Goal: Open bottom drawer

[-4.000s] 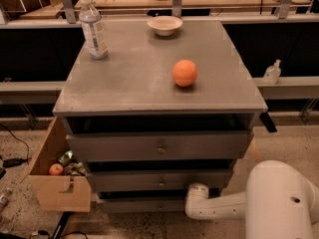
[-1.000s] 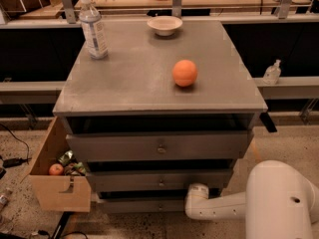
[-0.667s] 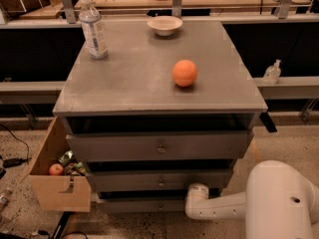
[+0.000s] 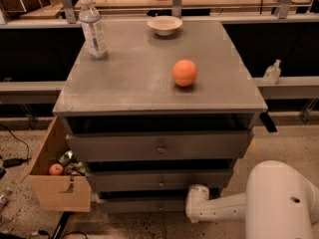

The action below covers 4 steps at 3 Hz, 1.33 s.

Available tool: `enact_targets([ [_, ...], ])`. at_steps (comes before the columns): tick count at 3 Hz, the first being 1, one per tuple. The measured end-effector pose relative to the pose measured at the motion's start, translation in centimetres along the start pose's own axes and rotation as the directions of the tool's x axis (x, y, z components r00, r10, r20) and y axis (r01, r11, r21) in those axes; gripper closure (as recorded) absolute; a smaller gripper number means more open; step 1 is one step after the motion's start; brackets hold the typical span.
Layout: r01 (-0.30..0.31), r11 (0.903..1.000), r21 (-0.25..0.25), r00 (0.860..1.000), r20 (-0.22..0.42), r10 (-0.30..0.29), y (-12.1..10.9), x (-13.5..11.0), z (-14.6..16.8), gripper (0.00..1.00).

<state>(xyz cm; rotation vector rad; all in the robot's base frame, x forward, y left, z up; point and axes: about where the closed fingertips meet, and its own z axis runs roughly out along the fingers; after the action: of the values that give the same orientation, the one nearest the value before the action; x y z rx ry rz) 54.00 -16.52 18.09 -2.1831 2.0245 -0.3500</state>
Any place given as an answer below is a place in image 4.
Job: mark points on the grey drawer cabinet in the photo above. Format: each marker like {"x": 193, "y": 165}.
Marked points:
{"x": 132, "y": 91}

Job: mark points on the grey bottom drawer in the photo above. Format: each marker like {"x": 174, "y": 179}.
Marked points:
{"x": 141, "y": 205}

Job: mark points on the orange ball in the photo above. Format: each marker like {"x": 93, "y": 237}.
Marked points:
{"x": 184, "y": 73}

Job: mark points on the grey middle drawer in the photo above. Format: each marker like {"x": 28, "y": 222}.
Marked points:
{"x": 169, "y": 179}

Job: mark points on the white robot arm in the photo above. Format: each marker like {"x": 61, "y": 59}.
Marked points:
{"x": 279, "y": 203}

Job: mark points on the clear sanitizer pump bottle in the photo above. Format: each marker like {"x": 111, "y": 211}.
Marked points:
{"x": 272, "y": 73}

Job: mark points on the grey top drawer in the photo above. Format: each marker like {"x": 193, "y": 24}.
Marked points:
{"x": 160, "y": 146}

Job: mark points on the white ceramic bowl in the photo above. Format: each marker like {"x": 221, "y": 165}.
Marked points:
{"x": 164, "y": 25}

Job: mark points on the black power adapter with cable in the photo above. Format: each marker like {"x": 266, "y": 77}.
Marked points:
{"x": 16, "y": 161}

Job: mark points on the wooden box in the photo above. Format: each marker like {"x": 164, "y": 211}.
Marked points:
{"x": 57, "y": 192}

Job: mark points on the grey drawer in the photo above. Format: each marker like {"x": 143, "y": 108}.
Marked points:
{"x": 169, "y": 179}
{"x": 160, "y": 146}
{"x": 141, "y": 205}

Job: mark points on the clear plastic water bottle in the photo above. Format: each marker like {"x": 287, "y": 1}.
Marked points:
{"x": 93, "y": 29}

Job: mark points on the green snack packets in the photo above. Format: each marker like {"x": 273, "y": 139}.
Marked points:
{"x": 71, "y": 165}

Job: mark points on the red apple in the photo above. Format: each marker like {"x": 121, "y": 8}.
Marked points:
{"x": 56, "y": 169}

